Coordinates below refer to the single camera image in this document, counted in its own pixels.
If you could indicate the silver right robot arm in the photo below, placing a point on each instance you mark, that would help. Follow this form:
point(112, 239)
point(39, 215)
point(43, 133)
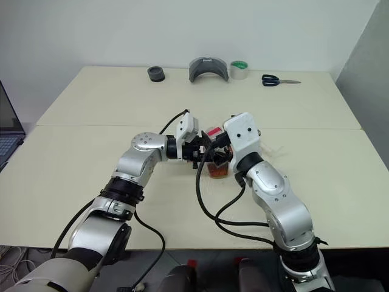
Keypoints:
point(288, 213)

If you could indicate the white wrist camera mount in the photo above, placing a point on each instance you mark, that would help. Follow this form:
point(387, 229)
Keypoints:
point(187, 127)
point(243, 137)

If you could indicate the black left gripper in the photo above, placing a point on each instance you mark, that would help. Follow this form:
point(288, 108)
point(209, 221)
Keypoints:
point(191, 150)

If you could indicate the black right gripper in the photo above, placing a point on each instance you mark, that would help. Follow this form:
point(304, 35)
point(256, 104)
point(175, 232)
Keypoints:
point(227, 145)

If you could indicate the tape roll with green core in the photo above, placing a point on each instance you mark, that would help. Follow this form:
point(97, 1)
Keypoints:
point(239, 73)

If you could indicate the small red tag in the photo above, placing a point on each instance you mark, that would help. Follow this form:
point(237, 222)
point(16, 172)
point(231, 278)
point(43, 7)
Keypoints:
point(192, 263)

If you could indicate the dark rounded shape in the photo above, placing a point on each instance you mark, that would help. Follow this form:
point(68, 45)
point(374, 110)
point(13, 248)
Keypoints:
point(177, 280)
point(258, 276)

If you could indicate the dark laptop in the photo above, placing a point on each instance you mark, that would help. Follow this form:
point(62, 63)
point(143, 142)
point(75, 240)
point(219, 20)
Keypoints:
point(7, 134)

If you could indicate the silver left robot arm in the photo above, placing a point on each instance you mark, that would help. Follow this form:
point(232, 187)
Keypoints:
point(133, 164)

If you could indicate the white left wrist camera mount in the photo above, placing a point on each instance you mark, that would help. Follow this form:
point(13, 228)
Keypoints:
point(187, 127)

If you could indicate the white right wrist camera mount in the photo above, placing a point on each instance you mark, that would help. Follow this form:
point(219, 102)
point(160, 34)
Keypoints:
point(243, 137)

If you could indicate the clear plastic tea bottle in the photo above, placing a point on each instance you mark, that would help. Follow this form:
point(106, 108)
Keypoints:
point(217, 171)

